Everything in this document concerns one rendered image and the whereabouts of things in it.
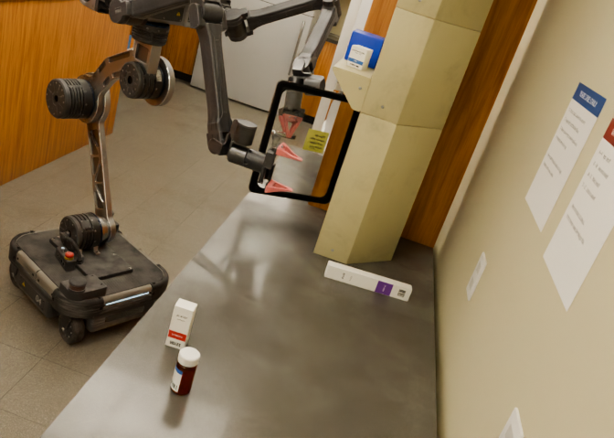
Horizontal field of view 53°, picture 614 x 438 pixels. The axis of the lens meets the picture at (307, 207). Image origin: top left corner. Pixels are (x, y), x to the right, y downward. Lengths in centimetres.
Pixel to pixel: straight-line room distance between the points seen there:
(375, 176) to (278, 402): 78
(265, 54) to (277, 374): 569
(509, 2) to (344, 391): 132
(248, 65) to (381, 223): 514
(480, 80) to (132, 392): 146
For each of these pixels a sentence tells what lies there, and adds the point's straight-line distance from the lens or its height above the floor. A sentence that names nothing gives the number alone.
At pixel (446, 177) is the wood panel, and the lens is 220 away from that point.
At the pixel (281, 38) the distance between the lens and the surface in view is 680.
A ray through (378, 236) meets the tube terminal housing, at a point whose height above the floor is 104.
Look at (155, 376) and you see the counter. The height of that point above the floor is 94.
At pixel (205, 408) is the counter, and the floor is 94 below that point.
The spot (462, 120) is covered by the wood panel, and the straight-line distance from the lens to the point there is 215.
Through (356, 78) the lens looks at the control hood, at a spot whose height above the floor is 150.
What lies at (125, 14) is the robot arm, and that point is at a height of 143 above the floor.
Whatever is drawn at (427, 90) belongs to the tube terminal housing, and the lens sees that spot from 180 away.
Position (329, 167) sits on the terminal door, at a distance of 213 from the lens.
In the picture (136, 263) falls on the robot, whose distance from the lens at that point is 300.
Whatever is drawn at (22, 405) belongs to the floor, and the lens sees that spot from 258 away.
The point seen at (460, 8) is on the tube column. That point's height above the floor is 176.
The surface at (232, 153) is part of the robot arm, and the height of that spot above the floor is 121.
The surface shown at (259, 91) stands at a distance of 693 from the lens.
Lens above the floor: 179
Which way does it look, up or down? 22 degrees down
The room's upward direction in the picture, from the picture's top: 18 degrees clockwise
